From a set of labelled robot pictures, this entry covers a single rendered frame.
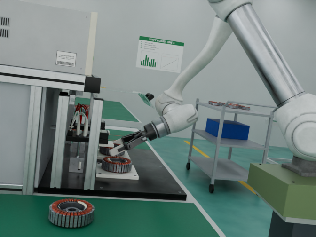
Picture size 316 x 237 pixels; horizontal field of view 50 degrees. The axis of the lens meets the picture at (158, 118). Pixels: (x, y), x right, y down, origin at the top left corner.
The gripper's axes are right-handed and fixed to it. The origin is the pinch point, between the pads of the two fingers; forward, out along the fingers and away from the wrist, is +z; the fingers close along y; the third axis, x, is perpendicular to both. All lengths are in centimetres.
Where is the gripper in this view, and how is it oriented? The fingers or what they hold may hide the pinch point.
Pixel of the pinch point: (112, 148)
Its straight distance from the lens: 150.4
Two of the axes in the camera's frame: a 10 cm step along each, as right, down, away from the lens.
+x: -3.7, -9.0, -2.1
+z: -9.1, 4.0, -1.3
